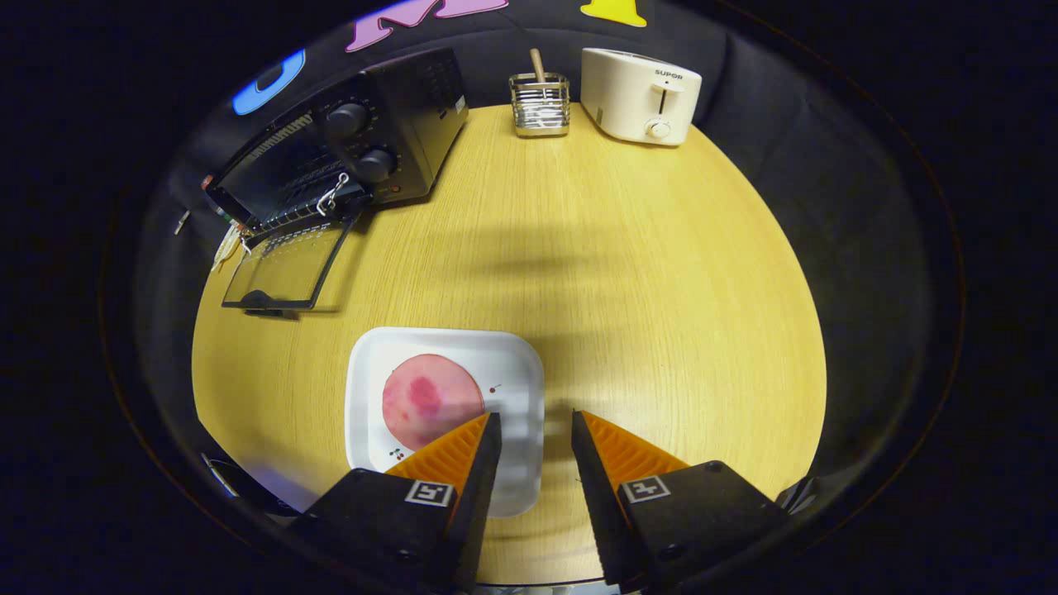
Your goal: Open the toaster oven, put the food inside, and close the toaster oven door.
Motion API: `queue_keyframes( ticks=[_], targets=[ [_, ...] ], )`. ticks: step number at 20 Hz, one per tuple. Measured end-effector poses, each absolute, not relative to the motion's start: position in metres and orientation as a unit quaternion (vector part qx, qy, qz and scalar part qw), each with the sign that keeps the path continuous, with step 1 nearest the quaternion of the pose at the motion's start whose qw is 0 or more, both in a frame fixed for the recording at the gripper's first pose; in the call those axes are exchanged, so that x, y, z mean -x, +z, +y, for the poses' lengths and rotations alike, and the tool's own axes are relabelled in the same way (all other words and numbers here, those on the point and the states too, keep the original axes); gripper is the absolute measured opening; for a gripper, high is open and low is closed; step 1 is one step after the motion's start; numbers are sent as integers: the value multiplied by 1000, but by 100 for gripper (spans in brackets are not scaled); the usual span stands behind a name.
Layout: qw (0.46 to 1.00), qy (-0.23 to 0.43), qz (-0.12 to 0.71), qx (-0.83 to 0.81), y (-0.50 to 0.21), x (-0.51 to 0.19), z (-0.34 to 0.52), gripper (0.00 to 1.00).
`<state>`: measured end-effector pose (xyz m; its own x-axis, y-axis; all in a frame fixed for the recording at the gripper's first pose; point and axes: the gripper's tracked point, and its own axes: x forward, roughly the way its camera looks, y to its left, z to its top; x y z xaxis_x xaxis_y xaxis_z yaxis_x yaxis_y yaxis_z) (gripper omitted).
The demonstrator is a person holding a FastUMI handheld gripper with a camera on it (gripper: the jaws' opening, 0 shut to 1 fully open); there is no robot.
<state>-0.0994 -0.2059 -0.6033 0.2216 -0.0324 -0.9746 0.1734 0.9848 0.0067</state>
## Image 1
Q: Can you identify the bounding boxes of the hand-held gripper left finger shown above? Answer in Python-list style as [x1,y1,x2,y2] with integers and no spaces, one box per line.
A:
[289,412,503,594]

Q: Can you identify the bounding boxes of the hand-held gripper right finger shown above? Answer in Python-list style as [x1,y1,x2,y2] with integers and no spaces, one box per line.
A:
[570,409,790,592]

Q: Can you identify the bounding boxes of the pink ham slice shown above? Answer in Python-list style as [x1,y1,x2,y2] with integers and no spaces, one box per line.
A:
[382,354,486,451]

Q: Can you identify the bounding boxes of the white square plate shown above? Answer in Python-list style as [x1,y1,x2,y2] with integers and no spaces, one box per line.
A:
[345,327,546,519]

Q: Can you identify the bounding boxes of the black toaster oven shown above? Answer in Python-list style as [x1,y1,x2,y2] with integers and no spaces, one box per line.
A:
[203,47,469,319]

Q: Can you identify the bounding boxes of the white pop-up toaster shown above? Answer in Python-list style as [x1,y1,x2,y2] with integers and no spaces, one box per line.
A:
[580,47,703,148]

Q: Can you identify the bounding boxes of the black backdrop cloth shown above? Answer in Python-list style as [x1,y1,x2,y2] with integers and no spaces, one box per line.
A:
[99,0,964,583]

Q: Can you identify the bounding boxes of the metal wire oven rack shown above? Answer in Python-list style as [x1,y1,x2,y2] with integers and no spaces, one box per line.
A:
[246,165,366,239]

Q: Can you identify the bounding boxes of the white string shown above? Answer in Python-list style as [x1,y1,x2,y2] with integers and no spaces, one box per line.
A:
[317,172,350,217]
[211,223,251,274]

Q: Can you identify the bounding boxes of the metal wire utensil holder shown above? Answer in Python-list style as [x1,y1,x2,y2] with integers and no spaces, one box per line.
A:
[508,73,571,138]

